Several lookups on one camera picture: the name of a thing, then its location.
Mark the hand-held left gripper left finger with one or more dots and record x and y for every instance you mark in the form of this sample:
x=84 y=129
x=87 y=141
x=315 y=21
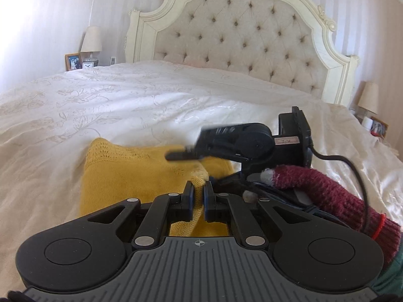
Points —
x=190 y=201

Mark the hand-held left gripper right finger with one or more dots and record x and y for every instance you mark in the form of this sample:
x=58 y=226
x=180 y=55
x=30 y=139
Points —
x=206 y=203

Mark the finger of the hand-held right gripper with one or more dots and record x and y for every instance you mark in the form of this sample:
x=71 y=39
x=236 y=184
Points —
x=217 y=138
x=185 y=156

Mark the yellow knitted sweater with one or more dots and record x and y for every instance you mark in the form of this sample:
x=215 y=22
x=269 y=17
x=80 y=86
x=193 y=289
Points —
x=126 y=176

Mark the person's right forearm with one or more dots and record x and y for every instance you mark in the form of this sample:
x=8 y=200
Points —
x=393 y=276

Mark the person's right hand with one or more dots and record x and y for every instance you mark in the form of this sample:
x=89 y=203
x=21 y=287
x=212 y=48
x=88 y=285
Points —
x=327 y=192

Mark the white bed with bedspread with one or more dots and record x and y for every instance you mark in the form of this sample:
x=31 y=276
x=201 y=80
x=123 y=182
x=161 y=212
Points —
x=126 y=107

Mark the cream tufted headboard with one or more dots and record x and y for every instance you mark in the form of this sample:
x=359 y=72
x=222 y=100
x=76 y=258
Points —
x=245 y=37

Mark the small white cup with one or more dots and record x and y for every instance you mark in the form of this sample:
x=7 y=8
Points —
x=366 y=122

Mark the table lamp with cream shade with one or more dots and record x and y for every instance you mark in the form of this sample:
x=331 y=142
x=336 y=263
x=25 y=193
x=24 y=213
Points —
x=369 y=97
x=91 y=39

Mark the small white clock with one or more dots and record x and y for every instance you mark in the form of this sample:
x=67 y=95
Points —
x=88 y=65

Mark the wooden photo frame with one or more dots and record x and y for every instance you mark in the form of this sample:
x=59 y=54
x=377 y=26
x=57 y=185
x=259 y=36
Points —
x=379 y=127
x=73 y=62

